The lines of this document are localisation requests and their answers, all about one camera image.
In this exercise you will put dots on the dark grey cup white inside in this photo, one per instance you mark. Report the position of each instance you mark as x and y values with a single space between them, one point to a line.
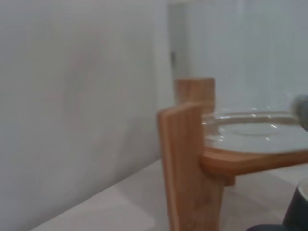
297 211

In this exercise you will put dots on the glass water dispenser jar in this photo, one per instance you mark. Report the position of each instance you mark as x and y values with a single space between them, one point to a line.
240 72

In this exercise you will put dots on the wooden dispenser stand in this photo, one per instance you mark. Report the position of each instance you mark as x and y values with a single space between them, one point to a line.
185 156

